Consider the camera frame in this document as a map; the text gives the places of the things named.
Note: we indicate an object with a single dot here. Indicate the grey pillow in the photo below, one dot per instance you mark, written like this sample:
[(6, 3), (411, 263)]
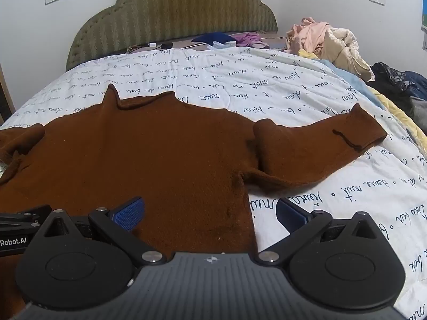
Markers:
[(419, 108)]

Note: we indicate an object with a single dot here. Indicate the dark blue cloth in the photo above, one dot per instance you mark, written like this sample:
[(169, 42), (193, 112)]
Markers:
[(212, 37)]

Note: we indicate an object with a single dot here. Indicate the wall poster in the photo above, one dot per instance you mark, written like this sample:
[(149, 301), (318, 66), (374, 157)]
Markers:
[(424, 16)]

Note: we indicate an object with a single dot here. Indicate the dark clothes pile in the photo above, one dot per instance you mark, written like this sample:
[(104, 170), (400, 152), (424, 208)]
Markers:
[(395, 78)]

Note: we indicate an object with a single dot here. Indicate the pink clothes pile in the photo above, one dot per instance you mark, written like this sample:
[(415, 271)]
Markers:
[(308, 35)]

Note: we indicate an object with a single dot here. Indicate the light blue blanket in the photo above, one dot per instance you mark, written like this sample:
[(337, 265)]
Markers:
[(353, 83)]

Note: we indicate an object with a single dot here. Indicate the purple cloth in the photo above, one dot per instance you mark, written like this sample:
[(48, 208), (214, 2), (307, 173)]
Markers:
[(248, 39)]

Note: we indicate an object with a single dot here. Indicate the cream quilted cloth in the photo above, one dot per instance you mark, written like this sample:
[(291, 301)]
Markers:
[(347, 53)]

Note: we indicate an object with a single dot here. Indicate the pale blue cloth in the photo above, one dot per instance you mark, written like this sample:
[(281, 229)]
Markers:
[(223, 44)]

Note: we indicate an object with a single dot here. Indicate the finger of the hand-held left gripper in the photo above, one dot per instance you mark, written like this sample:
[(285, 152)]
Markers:
[(20, 215)]

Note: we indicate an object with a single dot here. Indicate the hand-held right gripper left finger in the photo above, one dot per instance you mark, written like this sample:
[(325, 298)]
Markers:
[(128, 215)]

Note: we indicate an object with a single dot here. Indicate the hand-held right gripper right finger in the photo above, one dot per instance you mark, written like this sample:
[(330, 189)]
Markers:
[(291, 215)]

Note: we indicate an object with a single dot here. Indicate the white script-printed blanket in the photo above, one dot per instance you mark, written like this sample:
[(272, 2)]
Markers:
[(233, 83)]

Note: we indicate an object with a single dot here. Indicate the green padded headboard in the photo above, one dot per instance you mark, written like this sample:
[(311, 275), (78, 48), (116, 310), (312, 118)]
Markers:
[(173, 10)]

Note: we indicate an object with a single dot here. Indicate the brown knit sweater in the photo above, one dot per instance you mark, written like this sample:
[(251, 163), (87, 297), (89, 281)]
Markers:
[(150, 146)]

